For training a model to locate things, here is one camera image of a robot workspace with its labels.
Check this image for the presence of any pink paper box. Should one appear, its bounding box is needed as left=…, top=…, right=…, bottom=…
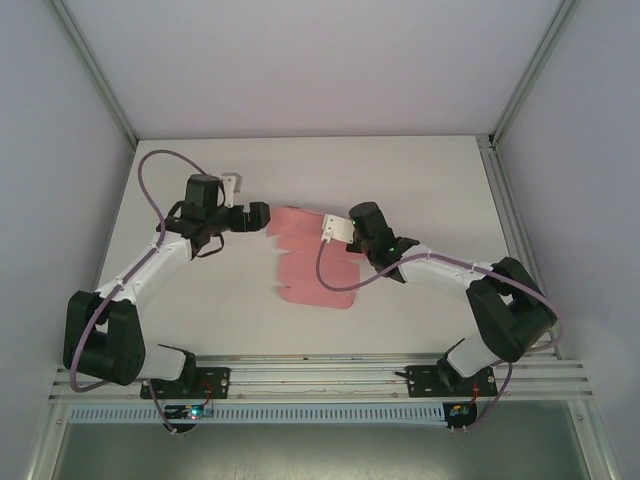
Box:
left=265, top=203, right=361, bottom=312

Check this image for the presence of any thin black cable loop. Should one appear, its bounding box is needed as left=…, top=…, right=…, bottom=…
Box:
left=192, top=232, right=227, bottom=260

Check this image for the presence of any aluminium side rail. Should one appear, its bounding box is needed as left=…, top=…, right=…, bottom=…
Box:
left=477, top=134, right=564, bottom=360

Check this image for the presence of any long aluminium mounting rail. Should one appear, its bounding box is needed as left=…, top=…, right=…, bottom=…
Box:
left=48, top=353, right=595, bottom=402

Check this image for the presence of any aluminium frame post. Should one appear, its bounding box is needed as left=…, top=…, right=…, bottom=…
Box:
left=49, top=0, right=139, bottom=147
left=489, top=0, right=581, bottom=149

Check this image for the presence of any slotted white cable duct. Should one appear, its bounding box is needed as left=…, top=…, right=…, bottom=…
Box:
left=67, top=401, right=476, bottom=427

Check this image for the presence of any aluminium frame leg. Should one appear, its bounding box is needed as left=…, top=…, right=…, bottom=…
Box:
left=567, top=399, right=629, bottom=480
left=27, top=399, right=71, bottom=480

